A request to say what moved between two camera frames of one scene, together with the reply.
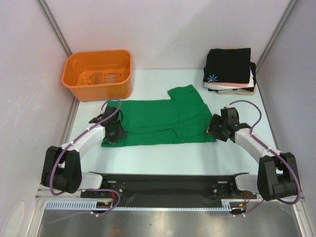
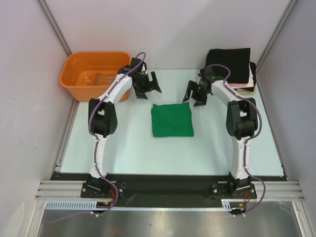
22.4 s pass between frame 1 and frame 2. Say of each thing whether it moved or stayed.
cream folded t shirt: stayed
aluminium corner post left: stayed
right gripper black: moved
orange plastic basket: stayed
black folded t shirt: stayed
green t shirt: moved
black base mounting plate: stayed
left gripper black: moved
